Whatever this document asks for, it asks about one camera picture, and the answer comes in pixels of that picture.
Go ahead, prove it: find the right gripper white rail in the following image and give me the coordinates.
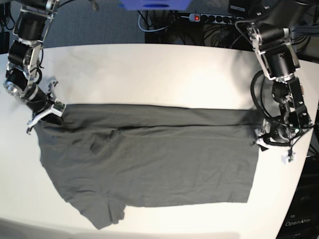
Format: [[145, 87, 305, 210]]
[[26, 80, 63, 134]]

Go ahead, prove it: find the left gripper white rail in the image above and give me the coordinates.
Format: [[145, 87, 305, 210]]
[[255, 119, 291, 148]]

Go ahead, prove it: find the grey T-shirt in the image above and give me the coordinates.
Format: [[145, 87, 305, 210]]
[[34, 105, 262, 229]]

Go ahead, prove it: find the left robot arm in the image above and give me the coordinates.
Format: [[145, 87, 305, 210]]
[[234, 0, 318, 155]]

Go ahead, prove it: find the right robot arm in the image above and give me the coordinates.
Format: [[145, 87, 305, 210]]
[[3, 0, 66, 133]]

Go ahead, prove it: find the black box left background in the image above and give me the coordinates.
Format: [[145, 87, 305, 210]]
[[0, 32, 10, 54]]

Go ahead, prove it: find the black OpenArm base box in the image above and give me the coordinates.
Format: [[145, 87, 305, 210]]
[[277, 156, 319, 239]]

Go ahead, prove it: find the white power strip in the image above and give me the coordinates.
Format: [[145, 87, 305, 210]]
[[186, 13, 243, 25]]

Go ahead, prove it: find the blue plastic box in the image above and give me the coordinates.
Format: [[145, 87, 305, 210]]
[[121, 0, 191, 10]]

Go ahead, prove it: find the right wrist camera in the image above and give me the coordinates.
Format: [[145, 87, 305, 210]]
[[51, 100, 66, 117]]

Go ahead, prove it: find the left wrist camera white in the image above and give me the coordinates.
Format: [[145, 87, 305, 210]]
[[281, 149, 297, 165]]

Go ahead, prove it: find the black cable left background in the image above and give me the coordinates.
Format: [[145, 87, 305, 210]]
[[0, 0, 18, 32]]

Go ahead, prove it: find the white cable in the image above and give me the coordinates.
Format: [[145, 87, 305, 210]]
[[137, 10, 167, 32]]

